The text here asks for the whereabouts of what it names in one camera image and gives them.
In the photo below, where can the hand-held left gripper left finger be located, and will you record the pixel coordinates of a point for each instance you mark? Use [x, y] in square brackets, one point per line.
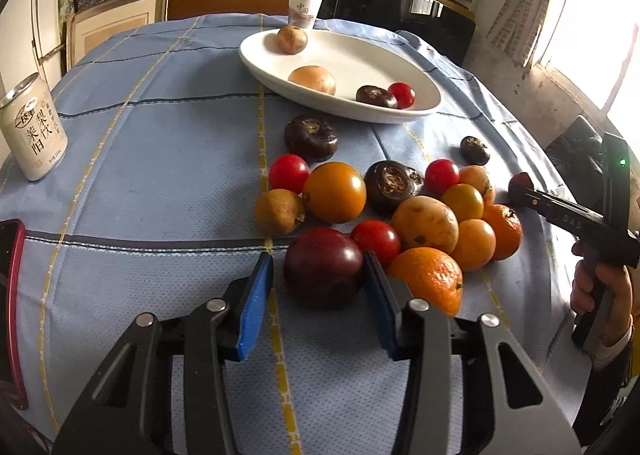
[255, 305]

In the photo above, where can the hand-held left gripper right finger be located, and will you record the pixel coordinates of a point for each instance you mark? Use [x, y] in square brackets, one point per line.
[380, 305]

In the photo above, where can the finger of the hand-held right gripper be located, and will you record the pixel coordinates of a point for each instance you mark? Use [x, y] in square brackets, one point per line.
[535, 199]

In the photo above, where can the red cherry tomato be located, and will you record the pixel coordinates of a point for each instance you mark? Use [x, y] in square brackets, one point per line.
[288, 173]
[405, 95]
[518, 182]
[442, 176]
[376, 241]

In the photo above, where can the orange mandarin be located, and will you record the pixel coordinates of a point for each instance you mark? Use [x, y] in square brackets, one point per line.
[505, 231]
[429, 280]

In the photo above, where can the speckled orange fruit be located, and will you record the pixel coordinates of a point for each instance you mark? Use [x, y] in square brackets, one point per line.
[480, 177]

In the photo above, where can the dark red plum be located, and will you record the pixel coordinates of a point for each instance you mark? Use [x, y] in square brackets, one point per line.
[324, 267]

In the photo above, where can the small smooth orange fruit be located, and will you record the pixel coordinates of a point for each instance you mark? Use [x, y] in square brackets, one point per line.
[462, 201]
[472, 244]

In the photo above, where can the dark water chestnut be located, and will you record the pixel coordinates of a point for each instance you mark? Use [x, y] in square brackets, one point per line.
[375, 96]
[310, 137]
[475, 150]
[392, 185]

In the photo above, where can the large yellow passion fruit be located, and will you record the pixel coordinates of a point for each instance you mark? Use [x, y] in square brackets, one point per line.
[425, 224]

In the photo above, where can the brown round fruit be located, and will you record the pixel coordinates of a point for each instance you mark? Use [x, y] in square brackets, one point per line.
[291, 39]
[279, 211]

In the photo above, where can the large smooth orange fruit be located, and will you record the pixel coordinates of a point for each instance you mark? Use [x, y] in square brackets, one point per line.
[334, 191]

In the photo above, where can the white oval plate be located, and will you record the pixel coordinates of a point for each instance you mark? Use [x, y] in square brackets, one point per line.
[350, 60]

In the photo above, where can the person's right forearm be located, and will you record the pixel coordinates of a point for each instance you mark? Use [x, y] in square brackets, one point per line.
[612, 375]

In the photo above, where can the person's right hand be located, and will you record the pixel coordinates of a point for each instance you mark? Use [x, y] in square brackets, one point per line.
[621, 295]

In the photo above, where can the black bag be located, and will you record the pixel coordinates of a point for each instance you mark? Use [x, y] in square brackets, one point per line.
[575, 150]

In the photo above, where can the blue checked tablecloth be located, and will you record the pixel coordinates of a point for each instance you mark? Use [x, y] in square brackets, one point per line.
[150, 185]

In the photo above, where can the bright window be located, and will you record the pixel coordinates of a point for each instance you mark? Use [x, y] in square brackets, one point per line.
[590, 25]

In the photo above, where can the tan round fruit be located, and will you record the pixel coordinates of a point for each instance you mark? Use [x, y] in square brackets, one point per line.
[312, 80]

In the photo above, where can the black glossy panel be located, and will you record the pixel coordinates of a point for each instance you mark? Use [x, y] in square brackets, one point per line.
[400, 5]

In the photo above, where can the red-edged phone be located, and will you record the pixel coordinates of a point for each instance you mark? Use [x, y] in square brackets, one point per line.
[10, 310]

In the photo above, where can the white drink can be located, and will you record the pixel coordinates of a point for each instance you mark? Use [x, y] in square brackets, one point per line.
[35, 135]

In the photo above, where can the white paper cup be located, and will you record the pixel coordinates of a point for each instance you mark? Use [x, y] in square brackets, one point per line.
[305, 10]

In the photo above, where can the white vertical pipe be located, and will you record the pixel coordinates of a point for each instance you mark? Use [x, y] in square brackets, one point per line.
[42, 10]

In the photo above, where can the pale wooden frame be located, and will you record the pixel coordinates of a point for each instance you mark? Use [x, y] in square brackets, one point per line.
[115, 27]

